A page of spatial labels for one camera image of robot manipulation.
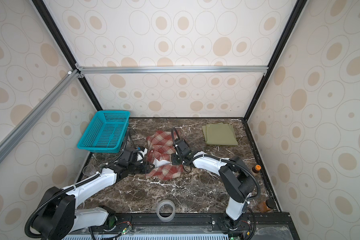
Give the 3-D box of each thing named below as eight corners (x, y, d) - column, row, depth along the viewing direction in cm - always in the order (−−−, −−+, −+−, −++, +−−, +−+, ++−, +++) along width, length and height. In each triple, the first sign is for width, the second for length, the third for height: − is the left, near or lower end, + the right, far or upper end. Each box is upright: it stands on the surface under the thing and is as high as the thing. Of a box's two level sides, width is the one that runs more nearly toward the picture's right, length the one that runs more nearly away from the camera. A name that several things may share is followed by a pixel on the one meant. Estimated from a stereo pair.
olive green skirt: (204, 145, 106) (204, 142, 104) (202, 125, 118) (202, 122, 116) (237, 145, 106) (238, 142, 104) (231, 125, 118) (232, 122, 116)
